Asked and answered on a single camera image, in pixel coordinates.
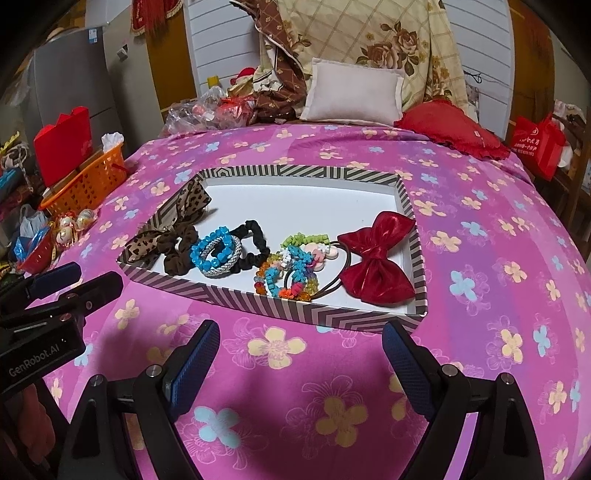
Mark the painted egg ornament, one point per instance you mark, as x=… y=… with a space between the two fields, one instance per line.
x=64 y=236
x=85 y=218
x=64 y=224

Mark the small white pillow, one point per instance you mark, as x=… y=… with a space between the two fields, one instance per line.
x=351 y=92

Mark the white plastic bag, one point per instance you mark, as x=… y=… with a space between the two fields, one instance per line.
x=32 y=219

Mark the clear plastic bag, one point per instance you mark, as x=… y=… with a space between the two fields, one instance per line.
x=189 y=115

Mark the brown patterned quilt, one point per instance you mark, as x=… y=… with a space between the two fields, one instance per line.
x=281 y=69

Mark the leopard bow brown scrunchie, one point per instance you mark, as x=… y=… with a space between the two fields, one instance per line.
x=178 y=258

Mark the orange plastic basket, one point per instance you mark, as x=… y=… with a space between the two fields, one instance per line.
x=87 y=189

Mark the grey refrigerator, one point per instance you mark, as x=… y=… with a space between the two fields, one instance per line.
x=69 y=78

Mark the red bow hair clip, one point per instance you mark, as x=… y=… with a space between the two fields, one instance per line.
x=376 y=258

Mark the pink floral bed sheet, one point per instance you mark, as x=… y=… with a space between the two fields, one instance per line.
x=485 y=300

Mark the person's left hand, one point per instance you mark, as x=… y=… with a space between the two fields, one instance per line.
x=37 y=420

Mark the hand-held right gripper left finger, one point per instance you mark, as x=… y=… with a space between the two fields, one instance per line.
x=198 y=364

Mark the red basket with blue foil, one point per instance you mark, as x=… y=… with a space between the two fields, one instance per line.
x=39 y=258

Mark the straw hat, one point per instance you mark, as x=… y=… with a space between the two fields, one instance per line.
x=57 y=34

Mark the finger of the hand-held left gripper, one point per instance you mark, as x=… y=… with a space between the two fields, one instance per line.
x=57 y=279
x=97 y=295

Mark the red paper gift bag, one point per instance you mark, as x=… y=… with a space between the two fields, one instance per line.
x=62 y=143

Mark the red white plush toy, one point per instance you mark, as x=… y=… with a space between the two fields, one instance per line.
x=243 y=79

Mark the brown cardboard box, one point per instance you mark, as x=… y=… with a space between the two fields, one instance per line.
x=90 y=162

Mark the red ruffled pillow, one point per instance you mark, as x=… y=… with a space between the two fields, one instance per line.
x=443 y=122

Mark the cream floral quilt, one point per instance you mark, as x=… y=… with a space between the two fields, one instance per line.
x=369 y=27

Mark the red hanging decoration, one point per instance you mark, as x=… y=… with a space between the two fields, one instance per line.
x=152 y=14

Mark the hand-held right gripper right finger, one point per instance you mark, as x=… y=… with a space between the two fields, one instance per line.
x=406 y=364

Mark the red shopping bag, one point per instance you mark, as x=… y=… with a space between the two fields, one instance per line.
x=535 y=143

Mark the striped cardboard box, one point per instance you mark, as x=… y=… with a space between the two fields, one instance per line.
x=300 y=207

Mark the black scrunchie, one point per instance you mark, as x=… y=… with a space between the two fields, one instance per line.
x=256 y=233

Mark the yellow bottle cap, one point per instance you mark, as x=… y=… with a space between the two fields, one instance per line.
x=213 y=83

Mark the white tissue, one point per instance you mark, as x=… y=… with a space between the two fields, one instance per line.
x=112 y=141

